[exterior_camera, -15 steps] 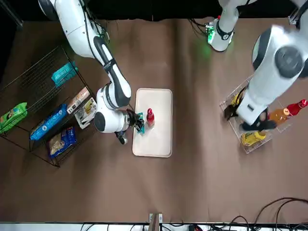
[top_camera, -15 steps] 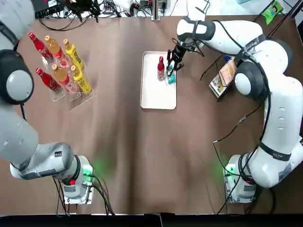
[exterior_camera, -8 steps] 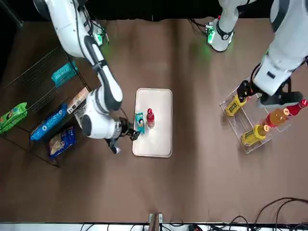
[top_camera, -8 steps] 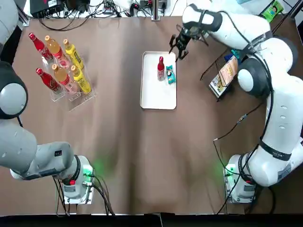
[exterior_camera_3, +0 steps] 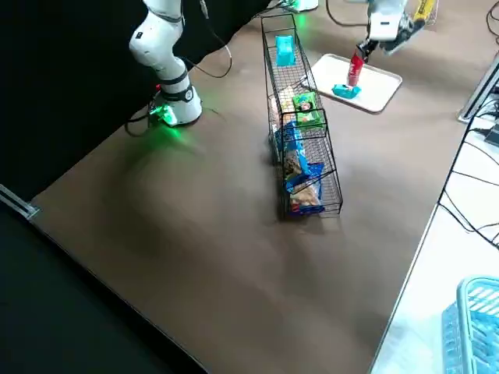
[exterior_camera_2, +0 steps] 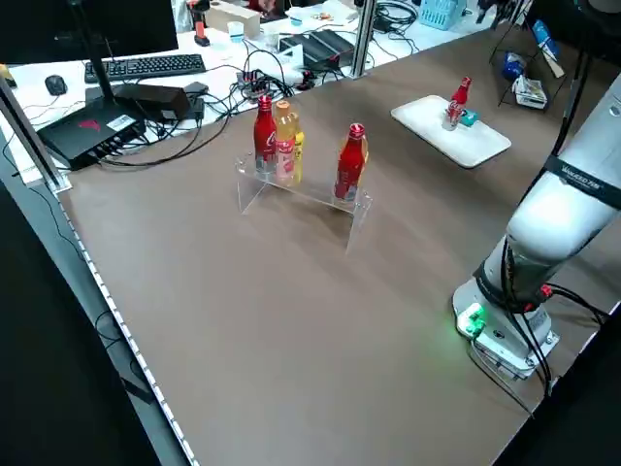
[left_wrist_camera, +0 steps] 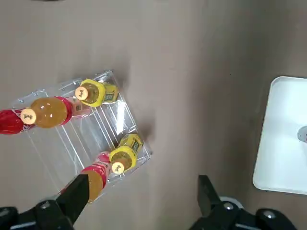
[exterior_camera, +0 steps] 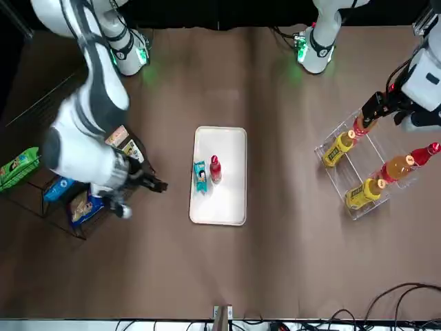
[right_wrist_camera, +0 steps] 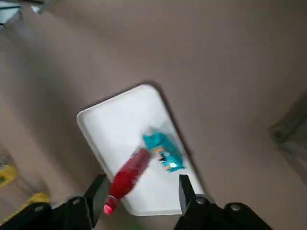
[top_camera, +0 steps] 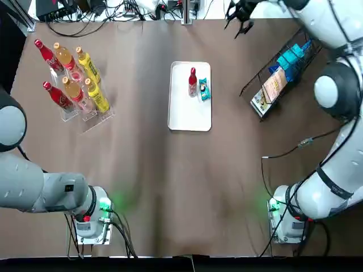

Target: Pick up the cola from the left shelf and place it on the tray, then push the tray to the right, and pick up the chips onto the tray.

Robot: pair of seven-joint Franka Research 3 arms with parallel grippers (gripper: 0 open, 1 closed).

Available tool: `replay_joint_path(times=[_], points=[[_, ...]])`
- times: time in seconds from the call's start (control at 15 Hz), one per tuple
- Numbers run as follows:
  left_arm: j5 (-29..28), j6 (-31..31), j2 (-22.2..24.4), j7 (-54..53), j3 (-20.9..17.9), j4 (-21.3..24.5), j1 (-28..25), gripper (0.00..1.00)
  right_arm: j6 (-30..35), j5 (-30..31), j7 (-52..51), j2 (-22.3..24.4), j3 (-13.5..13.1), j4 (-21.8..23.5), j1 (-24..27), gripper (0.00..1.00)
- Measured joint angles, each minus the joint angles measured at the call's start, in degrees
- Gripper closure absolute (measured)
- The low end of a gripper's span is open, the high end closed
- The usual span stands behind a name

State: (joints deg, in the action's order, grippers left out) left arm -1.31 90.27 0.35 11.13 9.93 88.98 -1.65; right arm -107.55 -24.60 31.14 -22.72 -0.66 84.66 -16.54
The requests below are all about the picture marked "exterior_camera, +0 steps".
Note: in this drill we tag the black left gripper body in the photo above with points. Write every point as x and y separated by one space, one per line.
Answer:
392 105

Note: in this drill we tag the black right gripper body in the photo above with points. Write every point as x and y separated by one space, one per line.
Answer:
138 176

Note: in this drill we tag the teal chips packet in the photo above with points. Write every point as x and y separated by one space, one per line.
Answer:
200 177

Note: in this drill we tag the red cola bottle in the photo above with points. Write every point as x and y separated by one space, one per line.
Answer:
423 155
215 172

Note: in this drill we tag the white rectangular tray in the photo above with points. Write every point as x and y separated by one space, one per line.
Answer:
227 207

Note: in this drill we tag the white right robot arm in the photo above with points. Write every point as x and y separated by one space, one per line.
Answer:
86 145

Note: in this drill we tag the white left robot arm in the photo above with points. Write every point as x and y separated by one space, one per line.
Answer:
324 34

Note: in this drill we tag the clear acrylic shelf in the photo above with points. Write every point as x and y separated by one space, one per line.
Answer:
358 162

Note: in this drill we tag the orange tea bottle red label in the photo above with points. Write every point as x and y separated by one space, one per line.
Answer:
361 129
396 169

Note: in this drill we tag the white snack box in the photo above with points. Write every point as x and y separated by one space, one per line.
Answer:
132 151

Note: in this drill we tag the pink snack box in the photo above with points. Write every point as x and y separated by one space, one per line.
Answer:
116 136

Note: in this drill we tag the yellow drink bottle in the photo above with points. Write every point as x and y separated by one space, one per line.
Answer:
361 194
336 150

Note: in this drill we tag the blue cookie bag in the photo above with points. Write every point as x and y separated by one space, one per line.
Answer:
84 208

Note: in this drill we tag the long blue snack packet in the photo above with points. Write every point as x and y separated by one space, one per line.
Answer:
58 189

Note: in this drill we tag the green snack packet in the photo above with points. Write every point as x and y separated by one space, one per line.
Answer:
17 170

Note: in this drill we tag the aluminium frame profile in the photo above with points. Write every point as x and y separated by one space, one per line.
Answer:
425 19

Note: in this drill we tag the aluminium camera post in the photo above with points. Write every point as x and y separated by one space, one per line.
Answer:
222 319

